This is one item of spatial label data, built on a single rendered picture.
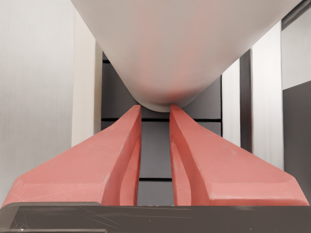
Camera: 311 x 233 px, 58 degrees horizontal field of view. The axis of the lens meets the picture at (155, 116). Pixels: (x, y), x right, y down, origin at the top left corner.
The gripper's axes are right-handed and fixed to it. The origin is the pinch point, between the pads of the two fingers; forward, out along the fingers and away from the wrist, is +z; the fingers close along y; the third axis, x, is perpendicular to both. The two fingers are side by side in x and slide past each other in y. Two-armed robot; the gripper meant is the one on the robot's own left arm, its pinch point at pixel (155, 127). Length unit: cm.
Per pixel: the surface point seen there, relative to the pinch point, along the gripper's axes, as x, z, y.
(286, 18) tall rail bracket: -1.6, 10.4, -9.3
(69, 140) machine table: 7.5, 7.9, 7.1
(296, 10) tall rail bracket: -2.5, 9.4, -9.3
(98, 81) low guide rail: 0.0, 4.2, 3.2
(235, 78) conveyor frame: 1.2, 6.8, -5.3
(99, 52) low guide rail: -1.2, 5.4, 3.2
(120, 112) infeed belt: 2.9, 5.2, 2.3
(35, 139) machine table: 7.5, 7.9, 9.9
